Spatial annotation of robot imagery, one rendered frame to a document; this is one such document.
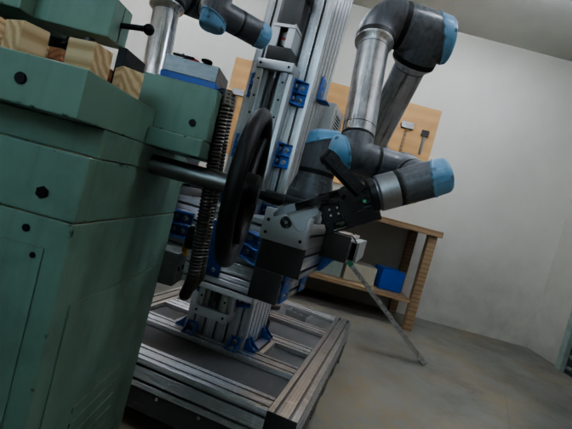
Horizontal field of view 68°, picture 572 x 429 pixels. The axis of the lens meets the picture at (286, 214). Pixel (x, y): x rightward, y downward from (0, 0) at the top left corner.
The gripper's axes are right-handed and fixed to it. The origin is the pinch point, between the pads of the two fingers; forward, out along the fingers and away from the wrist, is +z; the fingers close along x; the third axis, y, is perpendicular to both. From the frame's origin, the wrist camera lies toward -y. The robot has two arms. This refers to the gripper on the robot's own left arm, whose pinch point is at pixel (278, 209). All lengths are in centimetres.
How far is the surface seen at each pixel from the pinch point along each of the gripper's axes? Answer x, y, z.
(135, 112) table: -23.3, -20.2, 15.7
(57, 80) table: -38.5, -21.7, 18.6
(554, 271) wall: 315, 127, -216
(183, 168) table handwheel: -13.0, -11.5, 13.5
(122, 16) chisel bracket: -11.5, -40.7, 17.1
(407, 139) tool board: 317, -28, -116
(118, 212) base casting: -20.5, -6.6, 23.6
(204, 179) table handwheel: -13.1, -8.8, 10.4
